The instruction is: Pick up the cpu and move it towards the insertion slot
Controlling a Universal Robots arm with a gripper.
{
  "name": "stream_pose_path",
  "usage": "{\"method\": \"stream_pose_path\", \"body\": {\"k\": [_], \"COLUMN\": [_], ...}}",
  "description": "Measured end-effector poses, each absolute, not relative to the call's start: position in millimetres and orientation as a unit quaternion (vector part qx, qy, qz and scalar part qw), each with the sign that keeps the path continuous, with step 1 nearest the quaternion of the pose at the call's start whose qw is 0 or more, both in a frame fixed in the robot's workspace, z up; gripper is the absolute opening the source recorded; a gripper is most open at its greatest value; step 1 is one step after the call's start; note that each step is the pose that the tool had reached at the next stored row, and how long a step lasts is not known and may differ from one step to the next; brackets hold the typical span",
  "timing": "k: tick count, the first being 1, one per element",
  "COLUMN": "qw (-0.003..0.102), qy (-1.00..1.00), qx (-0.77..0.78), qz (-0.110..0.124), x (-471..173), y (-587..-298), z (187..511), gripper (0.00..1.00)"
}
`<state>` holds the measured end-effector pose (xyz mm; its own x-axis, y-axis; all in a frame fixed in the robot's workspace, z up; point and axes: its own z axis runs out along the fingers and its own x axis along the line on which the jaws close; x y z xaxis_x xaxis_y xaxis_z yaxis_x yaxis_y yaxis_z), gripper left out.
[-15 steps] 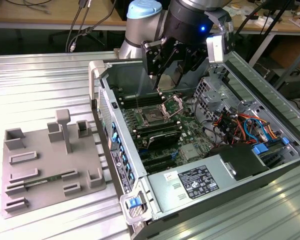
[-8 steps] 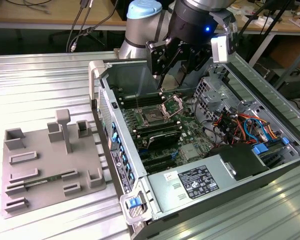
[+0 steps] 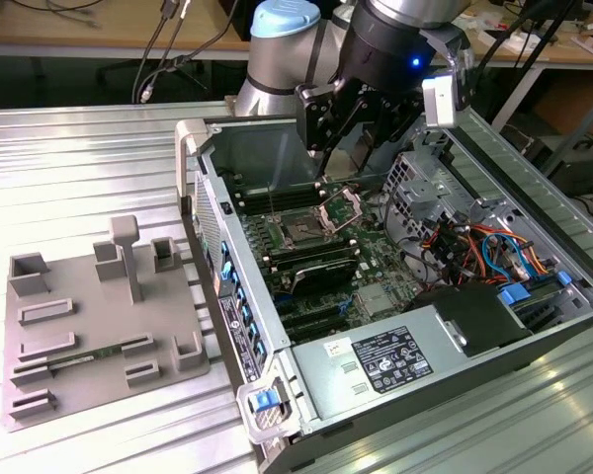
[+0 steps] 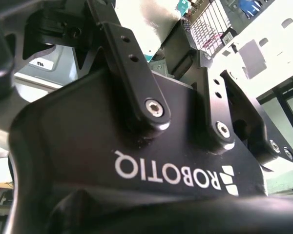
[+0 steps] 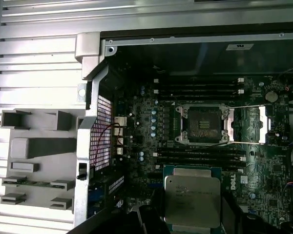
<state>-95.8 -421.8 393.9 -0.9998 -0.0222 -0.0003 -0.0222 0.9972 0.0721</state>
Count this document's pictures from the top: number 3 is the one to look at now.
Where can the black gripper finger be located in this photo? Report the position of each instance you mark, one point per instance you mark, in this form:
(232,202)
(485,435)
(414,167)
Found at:
(400,113)
(321,123)

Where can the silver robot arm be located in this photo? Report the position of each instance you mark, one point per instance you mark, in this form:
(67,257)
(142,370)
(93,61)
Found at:
(281,54)

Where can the black RAM slot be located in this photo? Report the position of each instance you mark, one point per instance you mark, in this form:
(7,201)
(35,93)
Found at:
(316,257)
(296,191)
(306,247)
(296,201)

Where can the CPU socket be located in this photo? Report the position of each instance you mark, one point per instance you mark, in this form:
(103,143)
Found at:
(301,228)

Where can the black expansion slot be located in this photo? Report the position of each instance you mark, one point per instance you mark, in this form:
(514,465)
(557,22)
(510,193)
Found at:
(321,327)
(311,312)

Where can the open PC case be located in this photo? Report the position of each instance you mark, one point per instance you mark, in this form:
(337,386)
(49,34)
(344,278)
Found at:
(277,143)

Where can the metal drive cage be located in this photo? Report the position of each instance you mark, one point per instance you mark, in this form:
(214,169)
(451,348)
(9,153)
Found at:
(415,192)

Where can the thin locking lever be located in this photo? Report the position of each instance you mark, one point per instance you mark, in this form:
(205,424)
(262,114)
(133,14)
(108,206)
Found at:
(273,202)

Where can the white open box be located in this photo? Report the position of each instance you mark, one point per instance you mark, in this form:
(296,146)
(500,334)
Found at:
(516,45)

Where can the green motherboard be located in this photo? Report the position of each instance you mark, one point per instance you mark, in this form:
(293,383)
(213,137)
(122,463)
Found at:
(375,261)

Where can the black graphics card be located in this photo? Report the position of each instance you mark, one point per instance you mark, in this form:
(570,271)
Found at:
(326,276)

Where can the wooden desk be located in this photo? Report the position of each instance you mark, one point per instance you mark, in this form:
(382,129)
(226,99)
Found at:
(553,53)
(54,24)

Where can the black monitor stand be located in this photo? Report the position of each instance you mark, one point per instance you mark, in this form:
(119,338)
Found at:
(541,12)

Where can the silver chipset heatsink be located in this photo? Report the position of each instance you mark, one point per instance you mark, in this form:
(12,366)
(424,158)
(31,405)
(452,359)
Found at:
(375,301)

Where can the black computer under desk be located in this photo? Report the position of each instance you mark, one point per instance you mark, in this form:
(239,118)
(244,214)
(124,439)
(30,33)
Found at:
(578,173)

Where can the black plastic air shroud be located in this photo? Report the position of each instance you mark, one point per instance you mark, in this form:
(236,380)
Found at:
(474,316)

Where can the small blue clip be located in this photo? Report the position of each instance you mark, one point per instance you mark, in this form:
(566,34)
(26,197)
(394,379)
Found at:
(563,279)

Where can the grey power supply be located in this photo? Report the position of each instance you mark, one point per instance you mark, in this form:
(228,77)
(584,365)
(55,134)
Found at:
(316,380)

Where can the blue case latch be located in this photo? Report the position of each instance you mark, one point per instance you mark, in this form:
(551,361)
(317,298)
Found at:
(263,400)

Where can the grey plastic parts rack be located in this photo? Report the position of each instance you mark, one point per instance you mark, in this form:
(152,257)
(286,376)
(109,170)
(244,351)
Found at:
(104,316)

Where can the green RAM stick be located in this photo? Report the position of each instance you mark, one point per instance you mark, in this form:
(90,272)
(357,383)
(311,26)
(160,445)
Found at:
(104,352)

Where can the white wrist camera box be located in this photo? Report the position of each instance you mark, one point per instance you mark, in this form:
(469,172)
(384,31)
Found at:
(440,101)

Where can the black camera bracket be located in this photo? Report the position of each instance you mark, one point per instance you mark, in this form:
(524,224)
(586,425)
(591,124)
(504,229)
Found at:
(462,74)

